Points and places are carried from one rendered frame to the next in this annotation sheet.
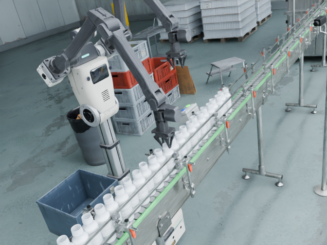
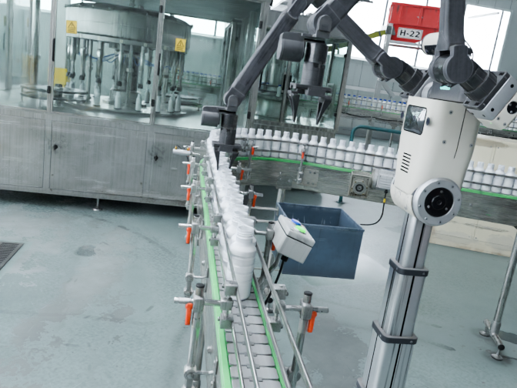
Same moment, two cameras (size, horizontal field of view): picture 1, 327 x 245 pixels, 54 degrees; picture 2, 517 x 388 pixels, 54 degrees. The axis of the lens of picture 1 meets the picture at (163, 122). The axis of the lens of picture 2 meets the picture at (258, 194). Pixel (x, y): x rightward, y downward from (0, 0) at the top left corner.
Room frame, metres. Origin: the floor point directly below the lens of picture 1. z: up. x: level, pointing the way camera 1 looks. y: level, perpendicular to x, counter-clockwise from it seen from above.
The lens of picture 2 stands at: (2.64, -1.22, 1.50)
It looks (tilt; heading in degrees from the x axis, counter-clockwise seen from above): 13 degrees down; 132
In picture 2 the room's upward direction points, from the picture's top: 8 degrees clockwise
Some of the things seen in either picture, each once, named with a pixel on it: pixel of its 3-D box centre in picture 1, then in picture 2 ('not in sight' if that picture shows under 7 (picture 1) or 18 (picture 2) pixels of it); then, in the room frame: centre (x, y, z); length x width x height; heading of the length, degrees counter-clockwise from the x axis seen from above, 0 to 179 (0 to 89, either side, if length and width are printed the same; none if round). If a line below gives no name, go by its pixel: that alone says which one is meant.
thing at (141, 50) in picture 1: (123, 56); not in sight; (4.09, 0.33, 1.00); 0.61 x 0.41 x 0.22; 149
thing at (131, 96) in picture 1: (131, 88); not in sight; (4.09, 0.33, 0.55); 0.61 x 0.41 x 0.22; 149
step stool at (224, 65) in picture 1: (225, 72); not in sight; (4.99, -1.15, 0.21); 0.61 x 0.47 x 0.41; 15
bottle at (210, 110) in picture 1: (210, 116); (232, 229); (1.72, -0.28, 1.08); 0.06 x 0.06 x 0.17
